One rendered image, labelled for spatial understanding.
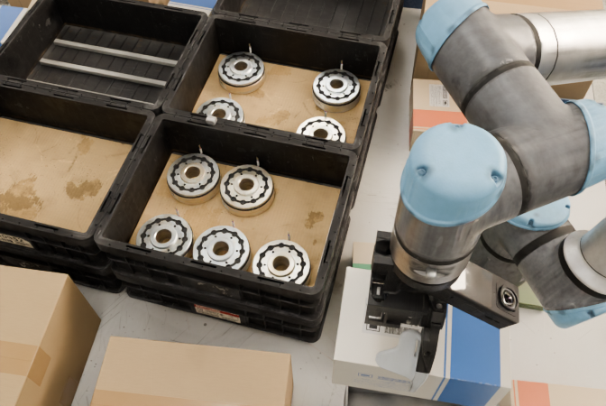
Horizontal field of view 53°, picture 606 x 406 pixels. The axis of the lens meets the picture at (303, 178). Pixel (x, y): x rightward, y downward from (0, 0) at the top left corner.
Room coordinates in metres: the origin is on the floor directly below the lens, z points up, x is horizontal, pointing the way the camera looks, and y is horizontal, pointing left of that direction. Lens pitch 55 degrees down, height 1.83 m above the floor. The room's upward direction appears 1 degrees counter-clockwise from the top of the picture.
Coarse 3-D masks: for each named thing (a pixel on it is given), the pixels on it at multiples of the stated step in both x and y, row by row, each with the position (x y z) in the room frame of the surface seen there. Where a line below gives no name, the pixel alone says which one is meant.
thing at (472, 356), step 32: (352, 288) 0.32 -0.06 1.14; (352, 320) 0.28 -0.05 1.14; (448, 320) 0.28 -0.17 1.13; (480, 320) 0.28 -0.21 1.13; (352, 352) 0.24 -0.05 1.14; (448, 352) 0.24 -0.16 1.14; (480, 352) 0.24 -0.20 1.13; (352, 384) 0.23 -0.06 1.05; (384, 384) 0.22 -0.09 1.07; (448, 384) 0.21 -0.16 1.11; (480, 384) 0.20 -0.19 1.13
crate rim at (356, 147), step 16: (224, 16) 1.07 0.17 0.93; (304, 32) 1.02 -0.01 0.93; (320, 32) 1.01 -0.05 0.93; (192, 48) 0.98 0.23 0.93; (384, 48) 0.96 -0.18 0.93; (176, 80) 0.88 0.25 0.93; (368, 96) 0.83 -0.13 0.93; (176, 112) 0.80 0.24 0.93; (368, 112) 0.79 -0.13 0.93; (256, 128) 0.75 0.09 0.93; (272, 128) 0.75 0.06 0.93; (336, 144) 0.71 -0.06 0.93; (352, 144) 0.71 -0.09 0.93
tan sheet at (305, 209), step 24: (168, 168) 0.74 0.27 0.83; (168, 192) 0.68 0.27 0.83; (288, 192) 0.67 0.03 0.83; (312, 192) 0.67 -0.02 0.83; (336, 192) 0.67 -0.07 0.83; (144, 216) 0.62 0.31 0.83; (192, 216) 0.62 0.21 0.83; (216, 216) 0.62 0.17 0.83; (264, 216) 0.62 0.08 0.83; (288, 216) 0.62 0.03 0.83; (312, 216) 0.61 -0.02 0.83; (168, 240) 0.57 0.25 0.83; (264, 240) 0.56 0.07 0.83; (312, 240) 0.56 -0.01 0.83; (312, 264) 0.51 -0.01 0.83
